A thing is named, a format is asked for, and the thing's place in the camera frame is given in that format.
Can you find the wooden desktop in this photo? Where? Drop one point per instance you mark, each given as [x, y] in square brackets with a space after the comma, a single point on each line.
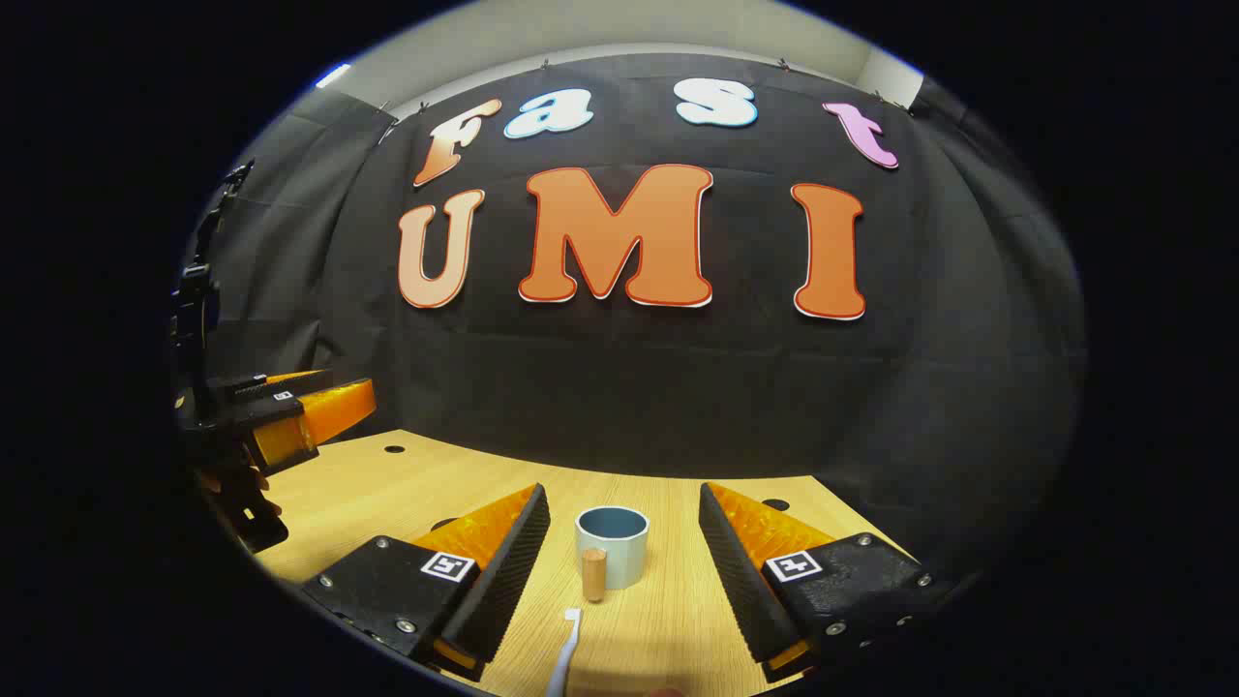
[658, 629]

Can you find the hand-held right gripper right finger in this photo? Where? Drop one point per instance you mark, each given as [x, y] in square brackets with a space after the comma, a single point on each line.
[740, 581]

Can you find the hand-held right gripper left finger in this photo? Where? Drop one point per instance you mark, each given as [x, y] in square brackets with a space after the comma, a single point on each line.
[503, 581]

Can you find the white toothbrush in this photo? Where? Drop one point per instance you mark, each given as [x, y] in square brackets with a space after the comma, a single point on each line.
[569, 644]

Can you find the ceiling light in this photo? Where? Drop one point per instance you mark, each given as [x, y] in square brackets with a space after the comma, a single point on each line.
[332, 75]

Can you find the black backdrop cloth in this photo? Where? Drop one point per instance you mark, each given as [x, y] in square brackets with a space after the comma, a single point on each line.
[678, 387]

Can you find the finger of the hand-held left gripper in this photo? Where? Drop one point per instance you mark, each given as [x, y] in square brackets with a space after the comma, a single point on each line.
[281, 385]
[339, 407]

